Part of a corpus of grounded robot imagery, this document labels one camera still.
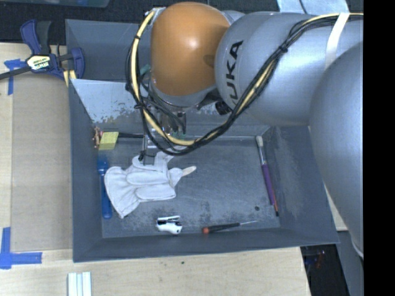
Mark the white work glove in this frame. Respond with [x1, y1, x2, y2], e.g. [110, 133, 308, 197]
[103, 151, 184, 220]

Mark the yellow sponge block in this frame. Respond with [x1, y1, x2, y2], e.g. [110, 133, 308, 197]
[98, 131, 120, 151]

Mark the blue plastic fork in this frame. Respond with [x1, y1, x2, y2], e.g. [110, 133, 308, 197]
[96, 157, 114, 220]

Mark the grey metal bin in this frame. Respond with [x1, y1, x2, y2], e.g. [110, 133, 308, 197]
[65, 18, 341, 263]

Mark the white and black clip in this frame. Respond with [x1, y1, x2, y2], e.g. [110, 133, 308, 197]
[156, 215, 183, 236]

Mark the black screwdriver with orange end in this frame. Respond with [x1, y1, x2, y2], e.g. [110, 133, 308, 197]
[201, 220, 259, 235]

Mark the pale wood board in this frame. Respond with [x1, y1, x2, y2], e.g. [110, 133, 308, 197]
[10, 75, 74, 253]

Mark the copper brush with black handle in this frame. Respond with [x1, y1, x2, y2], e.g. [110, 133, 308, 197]
[93, 126, 145, 150]

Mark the black cylinder on white bracket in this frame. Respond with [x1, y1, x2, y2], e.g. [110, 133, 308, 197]
[197, 94, 233, 116]

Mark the purple handled paintbrush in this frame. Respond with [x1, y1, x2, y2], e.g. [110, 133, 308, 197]
[255, 135, 280, 218]

